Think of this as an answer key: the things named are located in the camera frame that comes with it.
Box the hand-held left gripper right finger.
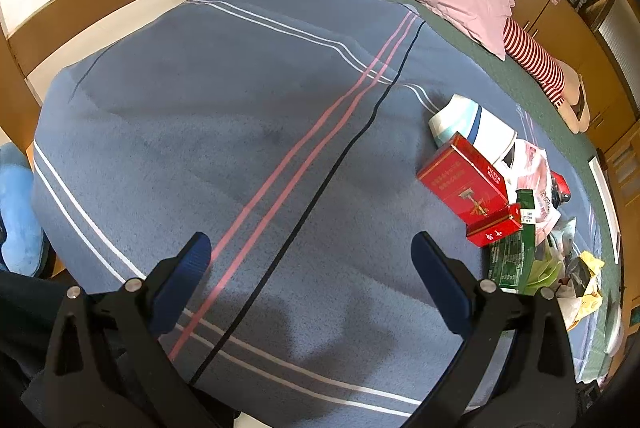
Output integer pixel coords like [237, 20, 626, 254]
[410, 231, 583, 428]

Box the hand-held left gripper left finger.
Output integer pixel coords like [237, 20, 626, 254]
[44, 231, 236, 428]

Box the pink white plastic bag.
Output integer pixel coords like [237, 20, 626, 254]
[502, 138, 561, 244]

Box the small red box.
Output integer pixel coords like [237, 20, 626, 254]
[466, 203, 523, 249]

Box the green packet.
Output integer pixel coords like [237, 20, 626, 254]
[487, 189, 538, 294]

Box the large red box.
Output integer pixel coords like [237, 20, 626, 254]
[417, 132, 510, 225]

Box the light green wrapper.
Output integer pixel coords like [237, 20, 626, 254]
[522, 253, 566, 296]

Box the clear plastic wrapper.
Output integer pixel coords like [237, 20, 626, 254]
[545, 215, 578, 259]

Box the blue striped blanket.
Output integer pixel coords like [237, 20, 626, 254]
[31, 0, 621, 419]

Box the red black packet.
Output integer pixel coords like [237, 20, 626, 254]
[550, 173, 571, 209]

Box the yellow wrapper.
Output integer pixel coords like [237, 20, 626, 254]
[565, 251, 606, 324]

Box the white and blue packet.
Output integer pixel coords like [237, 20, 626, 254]
[428, 94, 518, 161]

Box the blue cushion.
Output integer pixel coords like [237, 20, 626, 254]
[0, 143, 46, 279]

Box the green bed sheet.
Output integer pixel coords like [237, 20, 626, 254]
[295, 0, 626, 359]

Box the red white striped plush doll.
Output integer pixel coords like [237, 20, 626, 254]
[502, 16, 591, 134]

